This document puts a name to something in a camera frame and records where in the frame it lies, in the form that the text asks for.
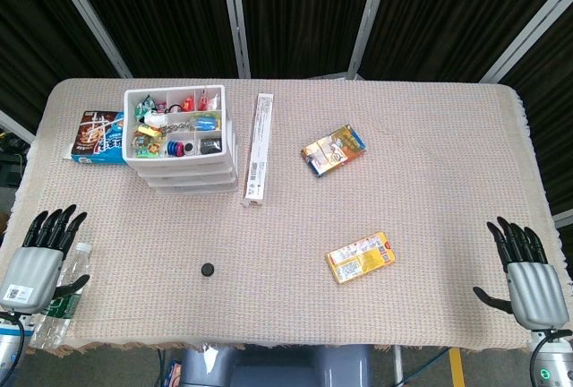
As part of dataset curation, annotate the metal table leg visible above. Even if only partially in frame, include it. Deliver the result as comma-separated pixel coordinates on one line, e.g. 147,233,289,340
392,345,404,383

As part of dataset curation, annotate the beige woven tablecloth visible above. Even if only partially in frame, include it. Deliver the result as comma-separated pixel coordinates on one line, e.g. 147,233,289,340
0,77,573,355

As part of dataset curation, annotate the blue printed package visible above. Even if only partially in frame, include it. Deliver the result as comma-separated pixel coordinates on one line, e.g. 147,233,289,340
164,358,183,387

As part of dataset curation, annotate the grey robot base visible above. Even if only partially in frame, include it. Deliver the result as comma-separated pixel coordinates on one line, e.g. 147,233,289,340
178,344,375,387

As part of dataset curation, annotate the metal keychain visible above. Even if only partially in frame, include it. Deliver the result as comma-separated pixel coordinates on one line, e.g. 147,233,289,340
159,120,196,135

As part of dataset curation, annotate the white partition frame post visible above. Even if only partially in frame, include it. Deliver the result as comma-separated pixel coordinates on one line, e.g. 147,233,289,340
478,0,573,83
42,0,133,79
218,0,252,79
346,0,395,80

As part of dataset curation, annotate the yellow printed box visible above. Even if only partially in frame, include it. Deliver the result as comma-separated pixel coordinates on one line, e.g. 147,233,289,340
324,231,397,285

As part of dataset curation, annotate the clear drawer with binder clips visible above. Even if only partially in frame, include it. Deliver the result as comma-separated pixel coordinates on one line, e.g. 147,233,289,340
147,182,240,194

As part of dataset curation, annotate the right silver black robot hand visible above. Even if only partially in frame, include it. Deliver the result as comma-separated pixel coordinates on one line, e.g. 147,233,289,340
473,215,570,331

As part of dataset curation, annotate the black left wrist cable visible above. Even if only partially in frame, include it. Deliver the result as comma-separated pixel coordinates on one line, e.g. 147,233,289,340
0,312,26,373

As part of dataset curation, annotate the clear water bottle green label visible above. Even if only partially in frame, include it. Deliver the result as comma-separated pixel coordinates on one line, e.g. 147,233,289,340
29,242,94,350

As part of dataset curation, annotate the blue brown cookie box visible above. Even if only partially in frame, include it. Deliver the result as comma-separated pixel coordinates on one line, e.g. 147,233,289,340
70,110,129,166

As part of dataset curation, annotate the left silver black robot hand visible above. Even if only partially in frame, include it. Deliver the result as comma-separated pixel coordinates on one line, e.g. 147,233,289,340
0,203,90,315

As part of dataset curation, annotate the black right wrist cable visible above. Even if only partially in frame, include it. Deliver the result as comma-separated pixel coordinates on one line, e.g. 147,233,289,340
529,327,573,387

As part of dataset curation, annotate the long white carton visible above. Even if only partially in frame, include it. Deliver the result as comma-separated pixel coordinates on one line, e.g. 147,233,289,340
241,92,275,209

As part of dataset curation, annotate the white round trinket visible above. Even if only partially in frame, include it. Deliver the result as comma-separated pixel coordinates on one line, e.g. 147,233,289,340
142,111,169,128

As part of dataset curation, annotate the red white wrapped candy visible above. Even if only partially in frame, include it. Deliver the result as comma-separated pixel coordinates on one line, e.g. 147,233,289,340
198,89,221,114

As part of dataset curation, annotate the white plastic drawer organizer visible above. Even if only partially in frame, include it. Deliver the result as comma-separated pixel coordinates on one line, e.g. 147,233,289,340
123,84,240,194

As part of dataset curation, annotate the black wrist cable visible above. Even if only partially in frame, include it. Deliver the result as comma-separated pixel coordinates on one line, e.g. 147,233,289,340
529,327,573,387
0,312,26,373

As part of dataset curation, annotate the colourful snack packet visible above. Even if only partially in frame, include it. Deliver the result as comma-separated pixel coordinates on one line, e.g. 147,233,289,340
300,124,367,179

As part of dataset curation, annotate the green orange candy packet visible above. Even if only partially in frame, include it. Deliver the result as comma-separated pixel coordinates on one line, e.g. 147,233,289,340
131,135,165,159

